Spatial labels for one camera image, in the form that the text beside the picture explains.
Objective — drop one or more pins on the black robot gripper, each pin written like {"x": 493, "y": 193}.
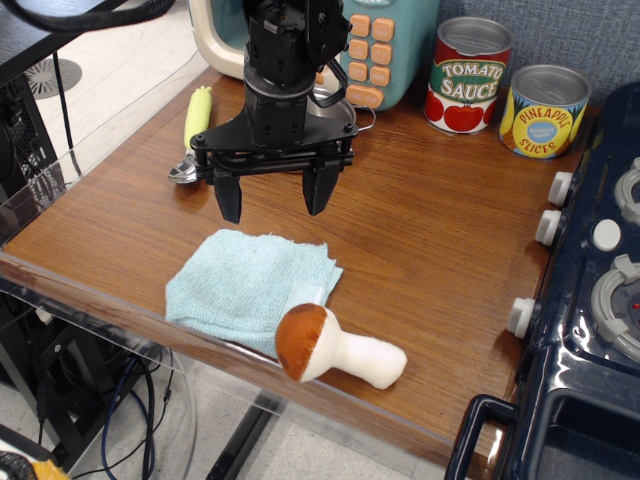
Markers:
{"x": 279, "y": 137}

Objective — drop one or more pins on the light blue rag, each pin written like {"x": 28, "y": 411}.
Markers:
{"x": 237, "y": 287}

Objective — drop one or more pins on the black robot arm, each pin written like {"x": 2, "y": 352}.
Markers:
{"x": 289, "y": 61}

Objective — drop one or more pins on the small stainless steel pot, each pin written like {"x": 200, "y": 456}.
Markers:
{"x": 362, "y": 116}

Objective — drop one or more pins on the plush brown white mushroom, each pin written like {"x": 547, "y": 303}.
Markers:
{"x": 309, "y": 342}

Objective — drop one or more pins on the toy teal cream microwave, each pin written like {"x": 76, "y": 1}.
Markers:
{"x": 389, "y": 43}

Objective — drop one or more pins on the tomato sauce can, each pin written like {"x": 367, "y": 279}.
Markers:
{"x": 469, "y": 65}

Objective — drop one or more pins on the pineapple slices can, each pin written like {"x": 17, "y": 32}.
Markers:
{"x": 544, "y": 109}

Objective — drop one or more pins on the dark blue toy stove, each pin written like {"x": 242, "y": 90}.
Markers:
{"x": 576, "y": 412}

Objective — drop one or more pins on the spoon with green handle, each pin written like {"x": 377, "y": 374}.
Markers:
{"x": 196, "y": 122}

